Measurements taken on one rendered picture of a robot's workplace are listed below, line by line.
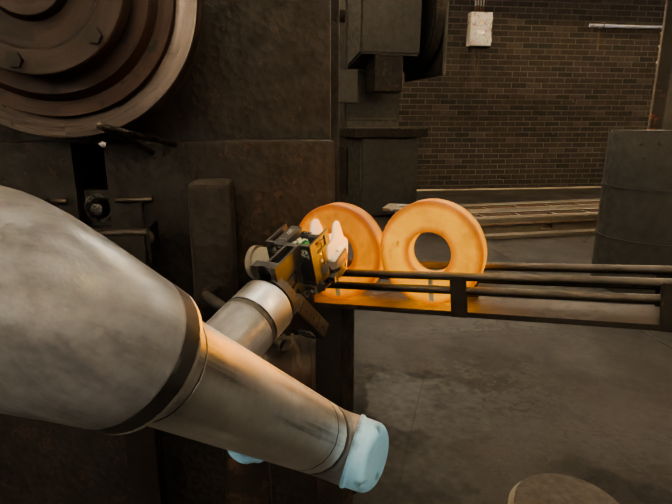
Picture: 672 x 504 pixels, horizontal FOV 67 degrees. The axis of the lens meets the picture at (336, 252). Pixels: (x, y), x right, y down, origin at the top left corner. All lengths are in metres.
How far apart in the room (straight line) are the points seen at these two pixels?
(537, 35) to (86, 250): 7.89
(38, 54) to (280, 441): 0.70
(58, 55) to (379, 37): 4.41
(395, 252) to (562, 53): 7.56
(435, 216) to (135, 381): 0.52
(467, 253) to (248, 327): 0.32
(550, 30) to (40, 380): 8.04
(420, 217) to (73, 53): 0.58
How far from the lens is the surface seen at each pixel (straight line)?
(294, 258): 0.66
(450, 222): 0.72
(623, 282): 0.69
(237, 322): 0.58
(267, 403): 0.40
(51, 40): 0.93
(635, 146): 3.08
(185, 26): 0.97
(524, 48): 7.96
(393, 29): 5.22
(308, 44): 1.11
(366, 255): 0.77
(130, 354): 0.28
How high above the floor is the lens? 0.90
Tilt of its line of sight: 14 degrees down
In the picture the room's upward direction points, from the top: straight up
